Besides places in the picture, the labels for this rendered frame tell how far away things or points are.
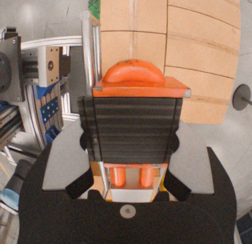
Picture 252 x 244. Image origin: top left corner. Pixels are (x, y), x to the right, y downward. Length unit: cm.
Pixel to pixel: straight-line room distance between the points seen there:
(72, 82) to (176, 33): 97
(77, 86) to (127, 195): 117
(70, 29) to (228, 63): 146
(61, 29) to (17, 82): 116
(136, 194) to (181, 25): 86
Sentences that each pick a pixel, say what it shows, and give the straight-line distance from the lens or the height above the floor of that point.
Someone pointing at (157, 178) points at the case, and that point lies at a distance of 72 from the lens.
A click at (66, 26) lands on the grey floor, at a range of 155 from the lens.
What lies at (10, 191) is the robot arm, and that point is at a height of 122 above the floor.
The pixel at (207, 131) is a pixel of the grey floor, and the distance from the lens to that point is 199.
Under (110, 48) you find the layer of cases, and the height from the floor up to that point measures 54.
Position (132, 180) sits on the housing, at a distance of 20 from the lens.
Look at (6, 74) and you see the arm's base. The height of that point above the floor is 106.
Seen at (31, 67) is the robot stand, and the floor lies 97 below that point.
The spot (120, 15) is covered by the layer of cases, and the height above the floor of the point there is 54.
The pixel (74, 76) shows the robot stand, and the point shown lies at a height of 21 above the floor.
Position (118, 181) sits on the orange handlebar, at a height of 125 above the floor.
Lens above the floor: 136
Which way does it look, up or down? 61 degrees down
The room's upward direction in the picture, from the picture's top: 175 degrees counter-clockwise
